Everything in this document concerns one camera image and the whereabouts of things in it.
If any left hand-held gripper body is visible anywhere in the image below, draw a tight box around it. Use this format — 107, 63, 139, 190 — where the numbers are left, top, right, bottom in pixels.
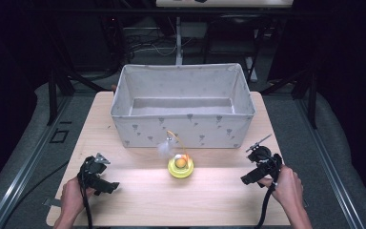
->
77, 152, 112, 192

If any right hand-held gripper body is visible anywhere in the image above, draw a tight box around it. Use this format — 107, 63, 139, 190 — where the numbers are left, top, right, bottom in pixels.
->
245, 134, 283, 179

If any yellow cat toy with feather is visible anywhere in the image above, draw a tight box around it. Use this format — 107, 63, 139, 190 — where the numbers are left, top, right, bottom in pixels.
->
156, 129, 195, 179

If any white patterned fabric storage box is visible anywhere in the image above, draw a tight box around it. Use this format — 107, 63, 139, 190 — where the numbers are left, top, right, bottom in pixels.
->
110, 62, 257, 150

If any person's left hand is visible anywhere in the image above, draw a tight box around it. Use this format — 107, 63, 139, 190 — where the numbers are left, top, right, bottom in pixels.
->
60, 176, 95, 221

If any person's right hand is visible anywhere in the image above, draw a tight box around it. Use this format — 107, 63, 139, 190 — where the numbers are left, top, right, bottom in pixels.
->
256, 164, 304, 212

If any black metal stand leg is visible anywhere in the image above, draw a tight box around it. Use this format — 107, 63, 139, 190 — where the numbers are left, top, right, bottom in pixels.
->
307, 70, 318, 130
47, 68, 59, 126

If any light background table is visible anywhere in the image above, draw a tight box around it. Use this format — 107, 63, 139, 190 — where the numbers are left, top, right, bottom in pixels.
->
155, 0, 295, 9

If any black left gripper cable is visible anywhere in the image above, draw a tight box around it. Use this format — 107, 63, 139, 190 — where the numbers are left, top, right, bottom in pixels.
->
77, 165, 94, 229

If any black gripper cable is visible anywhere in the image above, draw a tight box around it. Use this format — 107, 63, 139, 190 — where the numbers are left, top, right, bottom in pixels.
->
254, 154, 282, 229
77, 165, 94, 229

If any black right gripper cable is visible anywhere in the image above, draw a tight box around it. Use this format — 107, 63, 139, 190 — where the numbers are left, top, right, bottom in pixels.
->
254, 154, 282, 229

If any grey metal table bracket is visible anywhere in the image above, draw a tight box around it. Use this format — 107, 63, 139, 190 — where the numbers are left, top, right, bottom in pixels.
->
42, 197, 62, 208

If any black floor cable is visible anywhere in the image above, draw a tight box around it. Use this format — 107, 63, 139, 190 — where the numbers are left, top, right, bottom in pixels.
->
0, 160, 71, 229

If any aluminium floor rail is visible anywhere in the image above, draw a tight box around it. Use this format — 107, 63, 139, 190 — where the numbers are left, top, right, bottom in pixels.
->
0, 94, 74, 229
294, 96, 366, 229

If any tangle of floor cables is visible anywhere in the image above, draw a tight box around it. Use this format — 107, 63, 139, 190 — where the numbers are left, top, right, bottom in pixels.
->
125, 30, 176, 57

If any white metal post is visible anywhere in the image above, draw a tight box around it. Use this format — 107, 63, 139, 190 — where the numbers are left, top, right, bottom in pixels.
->
174, 15, 184, 66

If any black horizontal frame bar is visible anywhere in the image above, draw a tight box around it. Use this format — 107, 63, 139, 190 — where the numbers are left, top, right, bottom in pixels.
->
25, 8, 295, 17

